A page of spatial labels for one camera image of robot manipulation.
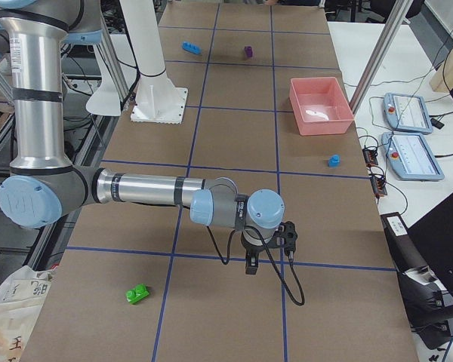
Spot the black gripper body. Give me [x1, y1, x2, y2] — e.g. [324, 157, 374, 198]
[241, 227, 279, 260]

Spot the small blue block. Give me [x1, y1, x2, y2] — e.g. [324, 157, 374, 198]
[328, 155, 341, 167]

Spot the green block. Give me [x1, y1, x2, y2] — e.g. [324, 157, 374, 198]
[125, 284, 149, 305]

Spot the purple block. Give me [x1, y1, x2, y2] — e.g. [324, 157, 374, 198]
[244, 45, 254, 59]

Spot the long blue block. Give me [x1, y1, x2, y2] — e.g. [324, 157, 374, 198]
[181, 41, 202, 55]

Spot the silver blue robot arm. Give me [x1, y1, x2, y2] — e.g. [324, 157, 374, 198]
[0, 1, 295, 275]

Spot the pink plastic box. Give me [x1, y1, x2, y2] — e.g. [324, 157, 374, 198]
[289, 77, 354, 136]

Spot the lower grey usb hub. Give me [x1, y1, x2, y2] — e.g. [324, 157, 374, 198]
[370, 174, 387, 199]

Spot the grey usb hub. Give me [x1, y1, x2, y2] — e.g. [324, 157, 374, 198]
[362, 147, 378, 167]
[370, 174, 387, 199]

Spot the upper grey usb hub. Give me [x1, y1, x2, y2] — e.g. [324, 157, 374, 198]
[362, 147, 378, 167]

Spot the lower teach pendant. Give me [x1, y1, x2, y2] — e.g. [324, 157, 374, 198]
[381, 132, 445, 181]

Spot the teach pendant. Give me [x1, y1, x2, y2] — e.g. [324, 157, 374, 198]
[383, 93, 433, 134]
[381, 132, 445, 181]

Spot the black monitor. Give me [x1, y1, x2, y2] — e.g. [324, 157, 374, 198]
[408, 192, 453, 295]

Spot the upper teach pendant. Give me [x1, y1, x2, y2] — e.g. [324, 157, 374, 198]
[383, 93, 433, 134]

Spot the white printed tote bag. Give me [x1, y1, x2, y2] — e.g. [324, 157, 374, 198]
[0, 265, 56, 361]

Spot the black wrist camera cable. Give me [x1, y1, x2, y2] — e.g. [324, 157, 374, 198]
[206, 224, 305, 306]

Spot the white camera stand base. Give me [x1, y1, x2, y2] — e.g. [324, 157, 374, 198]
[120, 0, 188, 124]

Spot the aluminium frame post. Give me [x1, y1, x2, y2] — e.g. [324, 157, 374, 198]
[350, 0, 413, 115]

